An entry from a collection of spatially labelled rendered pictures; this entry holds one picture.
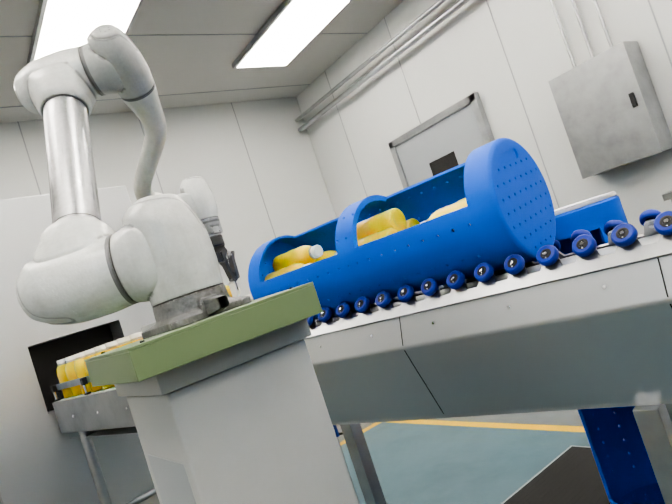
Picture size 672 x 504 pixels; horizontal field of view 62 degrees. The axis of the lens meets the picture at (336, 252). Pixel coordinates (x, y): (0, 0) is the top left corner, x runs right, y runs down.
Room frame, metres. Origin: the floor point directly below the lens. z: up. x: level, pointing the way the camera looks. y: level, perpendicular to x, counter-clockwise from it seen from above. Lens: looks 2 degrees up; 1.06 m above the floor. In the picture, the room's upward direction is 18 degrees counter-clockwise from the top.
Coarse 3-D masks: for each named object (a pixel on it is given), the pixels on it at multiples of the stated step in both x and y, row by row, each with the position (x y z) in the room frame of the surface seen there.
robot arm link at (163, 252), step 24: (144, 216) 1.10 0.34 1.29; (168, 216) 1.11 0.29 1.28; (192, 216) 1.15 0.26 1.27; (120, 240) 1.10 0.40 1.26; (144, 240) 1.10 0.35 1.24; (168, 240) 1.10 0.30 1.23; (192, 240) 1.12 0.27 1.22; (120, 264) 1.09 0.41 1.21; (144, 264) 1.09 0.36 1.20; (168, 264) 1.09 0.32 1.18; (192, 264) 1.11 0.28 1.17; (216, 264) 1.16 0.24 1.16; (144, 288) 1.11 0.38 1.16; (168, 288) 1.10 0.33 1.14; (192, 288) 1.10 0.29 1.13
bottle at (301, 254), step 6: (300, 246) 1.73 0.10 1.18; (306, 246) 1.72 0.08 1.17; (312, 246) 1.71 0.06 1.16; (288, 252) 1.76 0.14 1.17; (294, 252) 1.73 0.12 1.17; (300, 252) 1.71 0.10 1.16; (306, 252) 1.70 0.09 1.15; (276, 258) 1.80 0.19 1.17; (282, 258) 1.77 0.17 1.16; (288, 258) 1.75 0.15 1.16; (294, 258) 1.73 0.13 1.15; (300, 258) 1.71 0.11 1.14; (306, 258) 1.71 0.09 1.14; (312, 258) 1.70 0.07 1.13; (276, 264) 1.79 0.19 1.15; (282, 264) 1.77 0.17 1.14; (288, 264) 1.75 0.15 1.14; (276, 270) 1.80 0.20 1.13
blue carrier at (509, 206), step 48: (432, 192) 1.51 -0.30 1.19; (480, 192) 1.17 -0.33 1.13; (528, 192) 1.26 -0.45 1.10; (288, 240) 1.86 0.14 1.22; (336, 240) 1.47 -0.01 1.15; (384, 240) 1.35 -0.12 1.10; (432, 240) 1.27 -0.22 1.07; (480, 240) 1.20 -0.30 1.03; (528, 240) 1.20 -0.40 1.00; (288, 288) 1.62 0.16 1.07; (336, 288) 1.52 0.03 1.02; (384, 288) 1.44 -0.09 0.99
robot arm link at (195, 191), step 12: (192, 180) 1.85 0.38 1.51; (204, 180) 1.88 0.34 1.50; (180, 192) 1.87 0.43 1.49; (192, 192) 1.84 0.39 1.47; (204, 192) 1.85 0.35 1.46; (192, 204) 1.84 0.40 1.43; (204, 204) 1.85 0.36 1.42; (216, 204) 1.90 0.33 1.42; (204, 216) 1.85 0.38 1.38; (216, 216) 1.88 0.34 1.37
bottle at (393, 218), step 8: (392, 208) 1.48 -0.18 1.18; (376, 216) 1.50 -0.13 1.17; (384, 216) 1.47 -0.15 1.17; (392, 216) 1.46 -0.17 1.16; (400, 216) 1.49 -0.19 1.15; (360, 224) 1.54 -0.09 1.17; (368, 224) 1.51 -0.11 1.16; (376, 224) 1.49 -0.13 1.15; (384, 224) 1.47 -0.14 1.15; (392, 224) 1.46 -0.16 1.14; (400, 224) 1.49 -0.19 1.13; (360, 232) 1.53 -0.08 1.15; (368, 232) 1.51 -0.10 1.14; (376, 232) 1.50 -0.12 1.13
